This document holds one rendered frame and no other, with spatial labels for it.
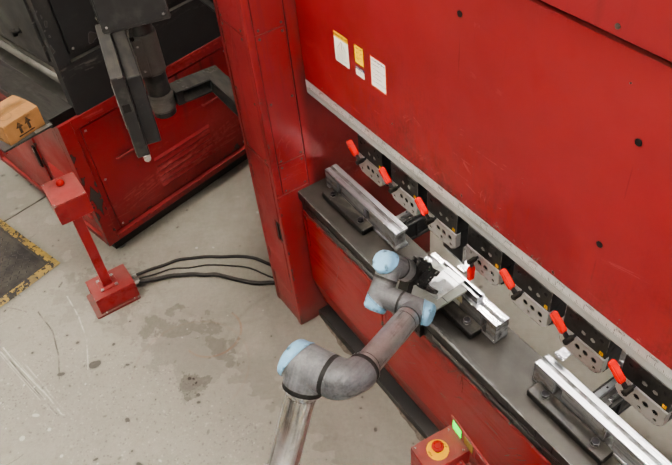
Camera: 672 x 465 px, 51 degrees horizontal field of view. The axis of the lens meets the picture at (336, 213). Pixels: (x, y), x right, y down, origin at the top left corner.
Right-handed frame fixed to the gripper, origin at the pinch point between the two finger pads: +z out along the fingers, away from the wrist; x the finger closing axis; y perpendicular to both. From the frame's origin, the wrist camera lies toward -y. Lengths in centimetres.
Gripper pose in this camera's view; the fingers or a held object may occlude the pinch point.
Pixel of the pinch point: (433, 287)
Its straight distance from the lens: 248.0
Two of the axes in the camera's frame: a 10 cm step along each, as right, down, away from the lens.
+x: -5.5, -5.4, 6.3
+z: 6.0, 2.7, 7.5
